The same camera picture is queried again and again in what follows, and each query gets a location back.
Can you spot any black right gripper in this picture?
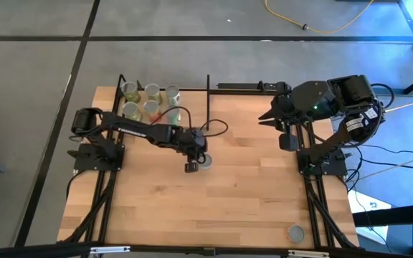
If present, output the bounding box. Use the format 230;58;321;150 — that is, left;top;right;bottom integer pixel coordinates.
258;82;298;130

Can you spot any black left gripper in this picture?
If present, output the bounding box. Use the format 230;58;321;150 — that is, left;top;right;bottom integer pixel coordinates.
179;128;208;174

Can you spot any metal jar lid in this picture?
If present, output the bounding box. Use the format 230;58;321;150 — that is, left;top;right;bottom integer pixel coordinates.
199;153;214;171

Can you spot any white floor sheet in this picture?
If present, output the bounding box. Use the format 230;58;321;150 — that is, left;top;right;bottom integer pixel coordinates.
348;188;393;246

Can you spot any black metal beam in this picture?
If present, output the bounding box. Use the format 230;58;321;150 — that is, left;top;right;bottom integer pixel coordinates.
352;201;413;227

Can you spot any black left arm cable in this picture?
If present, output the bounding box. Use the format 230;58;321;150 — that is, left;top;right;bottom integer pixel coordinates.
148;105;229;139

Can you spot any black aluminium rig frame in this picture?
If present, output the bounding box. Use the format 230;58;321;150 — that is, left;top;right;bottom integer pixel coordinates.
0;81;413;258

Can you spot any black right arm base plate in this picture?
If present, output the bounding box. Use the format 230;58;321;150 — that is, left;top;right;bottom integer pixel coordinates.
297;146;348;177

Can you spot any yellow extension cable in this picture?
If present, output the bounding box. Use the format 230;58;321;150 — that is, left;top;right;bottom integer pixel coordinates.
265;0;375;35

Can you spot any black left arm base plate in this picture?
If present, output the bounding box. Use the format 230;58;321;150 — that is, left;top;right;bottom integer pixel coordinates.
72;143;125;172

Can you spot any beige floor cable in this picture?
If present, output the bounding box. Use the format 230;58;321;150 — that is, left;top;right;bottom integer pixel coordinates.
356;148;413;180

